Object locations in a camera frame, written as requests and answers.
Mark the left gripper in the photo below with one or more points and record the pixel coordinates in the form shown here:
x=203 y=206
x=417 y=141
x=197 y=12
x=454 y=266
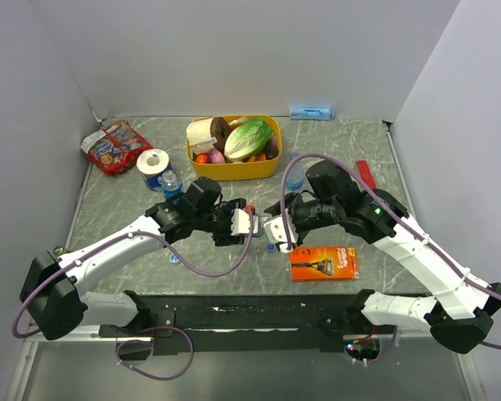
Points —
x=225 y=238

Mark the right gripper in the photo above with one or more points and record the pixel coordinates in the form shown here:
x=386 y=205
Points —
x=291 y=200

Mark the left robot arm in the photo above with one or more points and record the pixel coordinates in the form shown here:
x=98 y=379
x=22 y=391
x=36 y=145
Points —
x=58 y=292

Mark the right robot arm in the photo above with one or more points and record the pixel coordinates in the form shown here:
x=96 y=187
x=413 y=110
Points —
x=459 y=307

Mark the clear bottle right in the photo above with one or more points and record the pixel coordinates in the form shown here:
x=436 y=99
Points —
x=295 y=179

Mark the green glass bottle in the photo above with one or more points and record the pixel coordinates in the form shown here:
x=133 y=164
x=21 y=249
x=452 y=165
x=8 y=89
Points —
x=59 y=250

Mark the right blue cap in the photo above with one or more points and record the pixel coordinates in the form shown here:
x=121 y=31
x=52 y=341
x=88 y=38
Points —
x=270 y=248

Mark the dark eggplant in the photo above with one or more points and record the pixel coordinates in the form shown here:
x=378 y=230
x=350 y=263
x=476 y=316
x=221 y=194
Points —
x=272 y=150

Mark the purple onion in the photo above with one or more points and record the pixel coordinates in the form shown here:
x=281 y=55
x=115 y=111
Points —
x=216 y=157

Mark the orange carrot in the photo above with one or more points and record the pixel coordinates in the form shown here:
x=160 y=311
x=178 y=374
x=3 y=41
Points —
x=202 y=159

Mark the yellow plastic bin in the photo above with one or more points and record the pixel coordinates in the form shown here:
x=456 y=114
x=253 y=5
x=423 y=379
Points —
x=254 y=167

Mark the orange razor box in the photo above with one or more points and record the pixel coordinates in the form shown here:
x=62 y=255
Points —
x=324 y=263

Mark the green lettuce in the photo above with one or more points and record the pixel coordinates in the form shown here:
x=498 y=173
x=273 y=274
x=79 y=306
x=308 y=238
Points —
x=247 y=140

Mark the white paper bag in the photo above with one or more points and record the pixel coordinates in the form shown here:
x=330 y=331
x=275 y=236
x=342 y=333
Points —
x=199 y=136

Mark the toilet paper roll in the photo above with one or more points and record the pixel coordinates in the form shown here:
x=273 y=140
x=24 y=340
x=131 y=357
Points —
x=152 y=164

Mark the brown bread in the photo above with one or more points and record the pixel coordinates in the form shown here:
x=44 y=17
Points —
x=220 y=130

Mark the red flat bar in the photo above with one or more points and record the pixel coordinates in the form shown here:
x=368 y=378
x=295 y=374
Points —
x=366 y=174

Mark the blue tissue pack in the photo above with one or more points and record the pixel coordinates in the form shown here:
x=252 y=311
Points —
x=316 y=114

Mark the red snack bag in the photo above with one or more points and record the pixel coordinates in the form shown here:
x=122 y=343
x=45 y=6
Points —
x=115 y=148

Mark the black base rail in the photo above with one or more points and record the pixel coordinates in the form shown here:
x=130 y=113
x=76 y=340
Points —
x=178 y=323

